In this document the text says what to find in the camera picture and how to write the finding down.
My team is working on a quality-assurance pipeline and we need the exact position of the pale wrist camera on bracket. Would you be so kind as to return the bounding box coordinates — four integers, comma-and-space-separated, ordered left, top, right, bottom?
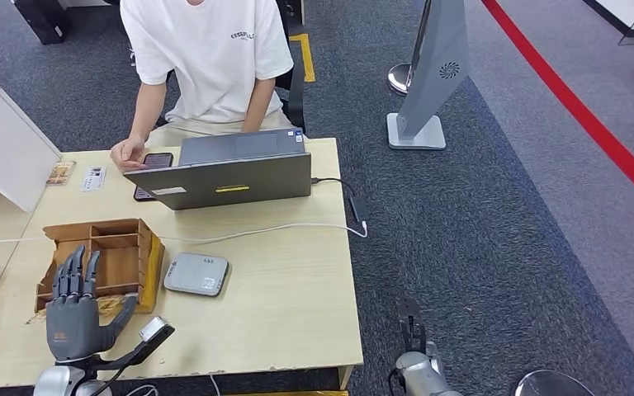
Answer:
95, 315, 176, 371

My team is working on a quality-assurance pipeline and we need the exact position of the red floor tape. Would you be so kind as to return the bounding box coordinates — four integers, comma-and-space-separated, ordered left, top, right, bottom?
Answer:
480, 0, 634, 219

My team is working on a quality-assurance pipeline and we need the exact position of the person's right hand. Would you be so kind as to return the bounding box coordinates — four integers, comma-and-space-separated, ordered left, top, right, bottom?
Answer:
110, 136, 148, 174

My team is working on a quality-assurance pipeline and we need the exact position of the grey sign stand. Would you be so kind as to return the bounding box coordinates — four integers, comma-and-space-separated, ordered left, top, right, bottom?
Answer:
386, 0, 471, 151

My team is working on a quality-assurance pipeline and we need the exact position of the black cable with adapter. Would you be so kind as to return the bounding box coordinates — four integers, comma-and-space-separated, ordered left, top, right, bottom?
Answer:
310, 177, 370, 224

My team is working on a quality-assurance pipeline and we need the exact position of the grey laptop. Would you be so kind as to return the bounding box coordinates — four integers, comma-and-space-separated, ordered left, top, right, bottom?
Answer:
123, 127, 313, 212

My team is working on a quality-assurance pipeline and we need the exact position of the yellow floor tape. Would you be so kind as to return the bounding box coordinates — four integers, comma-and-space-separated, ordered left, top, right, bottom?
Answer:
288, 33, 317, 83

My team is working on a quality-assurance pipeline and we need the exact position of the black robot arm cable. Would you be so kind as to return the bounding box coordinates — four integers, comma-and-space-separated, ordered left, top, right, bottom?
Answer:
70, 355, 135, 396

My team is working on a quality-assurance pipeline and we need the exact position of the black case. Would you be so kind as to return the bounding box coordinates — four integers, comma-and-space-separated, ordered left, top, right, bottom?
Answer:
10, 0, 71, 45

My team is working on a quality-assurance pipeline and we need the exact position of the wooden card holder box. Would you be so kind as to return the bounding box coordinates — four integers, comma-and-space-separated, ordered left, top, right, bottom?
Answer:
35, 218, 166, 315

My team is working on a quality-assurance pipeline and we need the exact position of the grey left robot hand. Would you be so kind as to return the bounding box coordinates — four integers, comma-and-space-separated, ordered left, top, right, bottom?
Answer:
45, 244, 139, 363

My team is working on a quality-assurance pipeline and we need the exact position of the dark right robot hand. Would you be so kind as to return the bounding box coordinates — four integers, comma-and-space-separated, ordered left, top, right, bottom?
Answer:
395, 297, 428, 356

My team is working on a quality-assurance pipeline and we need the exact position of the black smartphone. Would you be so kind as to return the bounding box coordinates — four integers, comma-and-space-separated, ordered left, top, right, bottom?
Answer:
133, 152, 175, 202

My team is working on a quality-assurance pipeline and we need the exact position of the grey card reader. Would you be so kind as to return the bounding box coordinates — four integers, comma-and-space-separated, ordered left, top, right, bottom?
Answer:
163, 252, 230, 298

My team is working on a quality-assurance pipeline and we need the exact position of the chrome stanchion base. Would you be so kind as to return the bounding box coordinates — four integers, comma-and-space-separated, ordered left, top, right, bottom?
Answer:
513, 369, 594, 396
386, 63, 412, 97

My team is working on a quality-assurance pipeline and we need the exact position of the white ID card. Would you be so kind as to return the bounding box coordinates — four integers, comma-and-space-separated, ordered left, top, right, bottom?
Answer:
80, 165, 107, 193

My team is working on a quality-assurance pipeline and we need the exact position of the person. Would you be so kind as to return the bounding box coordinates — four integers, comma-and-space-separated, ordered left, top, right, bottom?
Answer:
110, 0, 295, 174

